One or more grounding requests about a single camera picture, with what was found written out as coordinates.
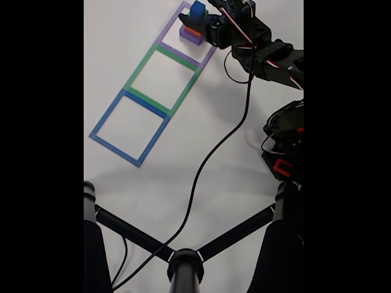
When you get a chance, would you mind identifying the red table clamp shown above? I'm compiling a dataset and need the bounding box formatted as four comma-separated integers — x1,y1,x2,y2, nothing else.
272,158,294,178

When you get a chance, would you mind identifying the blue tape square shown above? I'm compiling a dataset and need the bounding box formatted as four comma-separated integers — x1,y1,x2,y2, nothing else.
89,88,171,168

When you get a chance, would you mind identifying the purple tape square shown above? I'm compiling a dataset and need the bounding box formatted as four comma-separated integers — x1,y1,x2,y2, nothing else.
157,1,218,70

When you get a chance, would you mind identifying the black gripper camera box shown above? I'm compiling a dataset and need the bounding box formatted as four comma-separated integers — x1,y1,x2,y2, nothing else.
225,0,257,16

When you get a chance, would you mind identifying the thin black cable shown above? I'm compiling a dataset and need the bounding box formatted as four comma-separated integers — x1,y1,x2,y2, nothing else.
110,235,128,286

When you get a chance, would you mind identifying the red white servo wire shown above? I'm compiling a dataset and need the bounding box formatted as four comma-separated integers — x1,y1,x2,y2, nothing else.
219,1,304,91

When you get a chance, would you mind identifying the large purple block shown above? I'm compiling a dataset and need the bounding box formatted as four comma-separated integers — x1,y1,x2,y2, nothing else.
179,26,204,46

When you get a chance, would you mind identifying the small blue block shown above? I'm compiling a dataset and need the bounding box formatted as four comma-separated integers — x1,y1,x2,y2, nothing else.
189,0,206,18

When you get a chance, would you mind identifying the green tape square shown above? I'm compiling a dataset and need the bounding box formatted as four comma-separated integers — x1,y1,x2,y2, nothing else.
125,42,203,118

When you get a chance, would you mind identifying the thick black cable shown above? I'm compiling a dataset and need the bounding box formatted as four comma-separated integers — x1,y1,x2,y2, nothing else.
112,0,257,293

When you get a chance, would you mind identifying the black tripod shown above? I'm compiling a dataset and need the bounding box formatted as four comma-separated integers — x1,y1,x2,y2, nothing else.
84,180,304,293

